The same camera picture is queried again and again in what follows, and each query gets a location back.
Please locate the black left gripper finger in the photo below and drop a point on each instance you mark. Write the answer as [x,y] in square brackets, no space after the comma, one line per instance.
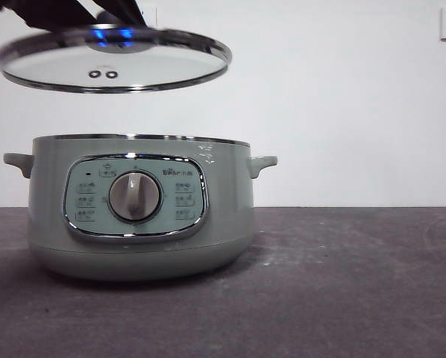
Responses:
[129,11]
[47,13]

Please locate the glass lid with green knob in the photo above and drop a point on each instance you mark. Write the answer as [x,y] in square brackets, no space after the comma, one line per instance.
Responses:
[163,63]

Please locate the sage green electric pot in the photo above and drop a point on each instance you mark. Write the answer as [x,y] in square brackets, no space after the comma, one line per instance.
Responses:
[230,209]

